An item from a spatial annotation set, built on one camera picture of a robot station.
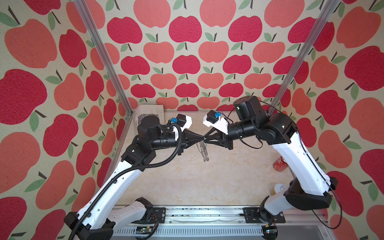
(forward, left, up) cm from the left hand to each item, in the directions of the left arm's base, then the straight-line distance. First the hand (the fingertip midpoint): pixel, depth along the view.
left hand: (202, 142), depth 53 cm
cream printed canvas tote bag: (+52, +40, -33) cm, 74 cm away
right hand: (+3, -2, -2) cm, 4 cm away
